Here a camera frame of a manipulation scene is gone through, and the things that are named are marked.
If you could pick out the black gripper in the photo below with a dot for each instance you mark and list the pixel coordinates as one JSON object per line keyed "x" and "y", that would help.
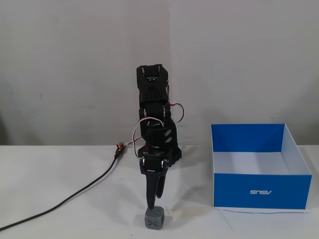
{"x": 152, "y": 164}

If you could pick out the gray cube block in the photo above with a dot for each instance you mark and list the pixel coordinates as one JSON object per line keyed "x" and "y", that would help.
{"x": 154, "y": 219}

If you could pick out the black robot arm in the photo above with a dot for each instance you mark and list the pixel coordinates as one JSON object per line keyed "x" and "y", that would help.
{"x": 152, "y": 94}

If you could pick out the blue and white cardboard box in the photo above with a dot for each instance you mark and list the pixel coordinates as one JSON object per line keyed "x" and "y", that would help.
{"x": 261, "y": 191}

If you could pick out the small controller board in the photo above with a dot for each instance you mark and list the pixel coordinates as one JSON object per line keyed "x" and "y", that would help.
{"x": 120, "y": 147}

